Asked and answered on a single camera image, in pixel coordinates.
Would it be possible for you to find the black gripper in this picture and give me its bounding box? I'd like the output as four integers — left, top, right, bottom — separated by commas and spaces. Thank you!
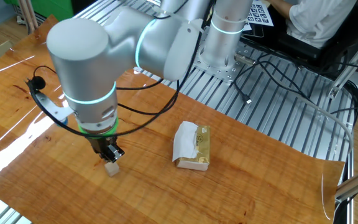
88, 135, 126, 164

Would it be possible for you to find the small wooden block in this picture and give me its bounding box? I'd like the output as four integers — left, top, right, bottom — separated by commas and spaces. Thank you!
104, 161, 121, 177

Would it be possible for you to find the bare person forearm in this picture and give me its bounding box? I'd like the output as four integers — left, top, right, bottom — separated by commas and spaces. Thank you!
268, 0, 293, 18

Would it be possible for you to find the glossy wood grain mat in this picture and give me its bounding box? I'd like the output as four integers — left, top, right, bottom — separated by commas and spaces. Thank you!
0, 14, 345, 224

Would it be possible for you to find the gold tissue pack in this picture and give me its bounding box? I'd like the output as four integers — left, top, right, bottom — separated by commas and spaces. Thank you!
172, 121, 211, 172

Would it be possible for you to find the green cabinet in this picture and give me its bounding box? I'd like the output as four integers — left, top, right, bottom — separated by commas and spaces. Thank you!
3, 0, 74, 24

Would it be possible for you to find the printed marker sheet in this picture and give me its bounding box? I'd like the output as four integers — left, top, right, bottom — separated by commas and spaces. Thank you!
242, 0, 275, 32

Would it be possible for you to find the person in white shirt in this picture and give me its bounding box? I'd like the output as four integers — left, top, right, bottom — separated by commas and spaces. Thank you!
286, 0, 358, 49

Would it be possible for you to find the black office chair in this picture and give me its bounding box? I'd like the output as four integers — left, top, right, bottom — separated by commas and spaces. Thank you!
241, 0, 358, 78

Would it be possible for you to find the green flange ring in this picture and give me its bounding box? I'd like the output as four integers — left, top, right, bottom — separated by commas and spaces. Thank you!
77, 116, 120, 139

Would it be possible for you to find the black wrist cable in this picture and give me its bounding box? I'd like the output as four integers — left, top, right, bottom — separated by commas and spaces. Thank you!
25, 0, 218, 138

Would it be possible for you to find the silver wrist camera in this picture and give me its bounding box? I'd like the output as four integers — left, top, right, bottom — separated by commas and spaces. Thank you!
33, 90, 75, 128

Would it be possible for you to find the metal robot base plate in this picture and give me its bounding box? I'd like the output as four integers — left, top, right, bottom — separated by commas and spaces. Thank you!
181, 26, 252, 84

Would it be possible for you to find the black usb cable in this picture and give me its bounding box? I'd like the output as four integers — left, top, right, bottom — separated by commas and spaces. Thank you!
233, 60, 316, 105

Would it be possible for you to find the wood coloured post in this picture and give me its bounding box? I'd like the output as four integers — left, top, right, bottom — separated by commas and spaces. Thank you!
25, 0, 40, 31
17, 0, 32, 34

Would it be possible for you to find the translucent grey hose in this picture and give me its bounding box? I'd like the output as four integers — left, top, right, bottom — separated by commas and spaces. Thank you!
290, 95, 354, 152

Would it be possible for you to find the aluminium frame post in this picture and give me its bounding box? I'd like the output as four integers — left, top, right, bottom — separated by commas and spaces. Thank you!
328, 24, 358, 99
334, 161, 358, 203

